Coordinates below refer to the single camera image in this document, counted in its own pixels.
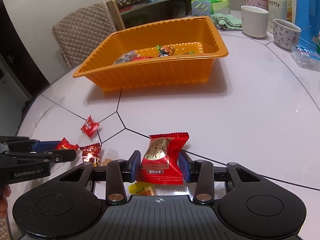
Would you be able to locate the yellow snack packet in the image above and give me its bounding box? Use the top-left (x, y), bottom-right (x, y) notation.
top-left (128, 182), bottom-right (157, 196)

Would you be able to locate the red gold patterned snack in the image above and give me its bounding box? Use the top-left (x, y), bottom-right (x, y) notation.
top-left (80, 142), bottom-right (101, 167)

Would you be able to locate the large red snack packet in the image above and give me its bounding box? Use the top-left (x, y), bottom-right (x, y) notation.
top-left (136, 132), bottom-right (189, 185)

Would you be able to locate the small red candy packet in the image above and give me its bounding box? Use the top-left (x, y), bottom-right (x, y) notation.
top-left (80, 116), bottom-right (99, 138)

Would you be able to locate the silver grey snack packet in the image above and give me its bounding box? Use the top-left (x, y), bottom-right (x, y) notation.
top-left (113, 50), bottom-right (140, 64)

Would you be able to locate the green black snack bag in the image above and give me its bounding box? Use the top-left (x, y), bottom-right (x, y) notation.
top-left (157, 45), bottom-right (175, 57)

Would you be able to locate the person's left hand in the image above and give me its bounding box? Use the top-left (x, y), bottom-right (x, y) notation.
top-left (0, 185), bottom-right (11, 218)

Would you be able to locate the red packet in tray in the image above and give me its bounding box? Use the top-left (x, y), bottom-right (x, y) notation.
top-left (131, 56), bottom-right (154, 61)

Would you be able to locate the quilted beige chair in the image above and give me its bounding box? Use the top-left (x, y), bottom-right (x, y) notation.
top-left (50, 1), bottom-right (116, 68)

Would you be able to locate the orange plastic tray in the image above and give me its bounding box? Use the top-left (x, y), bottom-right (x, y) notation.
top-left (73, 16), bottom-right (228, 91)

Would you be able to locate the wooden shelf unit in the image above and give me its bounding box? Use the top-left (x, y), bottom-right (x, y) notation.
top-left (106, 0), bottom-right (191, 30)

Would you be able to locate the green cloth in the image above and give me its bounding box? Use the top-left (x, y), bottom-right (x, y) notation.
top-left (210, 14), bottom-right (242, 30)

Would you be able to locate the clear toothpick box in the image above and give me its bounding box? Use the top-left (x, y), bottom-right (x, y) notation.
top-left (291, 45), bottom-right (320, 72)

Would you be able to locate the patterned small cup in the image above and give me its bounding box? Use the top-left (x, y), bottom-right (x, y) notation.
top-left (273, 18), bottom-right (302, 50)

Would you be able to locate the white mug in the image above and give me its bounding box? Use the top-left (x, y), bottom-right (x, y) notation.
top-left (241, 5), bottom-right (268, 38)

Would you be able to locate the grey phone stand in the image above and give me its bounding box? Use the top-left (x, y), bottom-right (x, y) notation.
top-left (191, 0), bottom-right (211, 17)

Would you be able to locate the green tissue pack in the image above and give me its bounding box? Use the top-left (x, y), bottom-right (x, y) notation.
top-left (191, 0), bottom-right (230, 15)

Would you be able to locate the white miffy bottle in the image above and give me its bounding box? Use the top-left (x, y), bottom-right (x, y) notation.
top-left (268, 0), bottom-right (287, 33)

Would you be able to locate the blue thermos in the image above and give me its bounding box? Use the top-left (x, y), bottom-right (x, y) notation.
top-left (295, 0), bottom-right (319, 51)

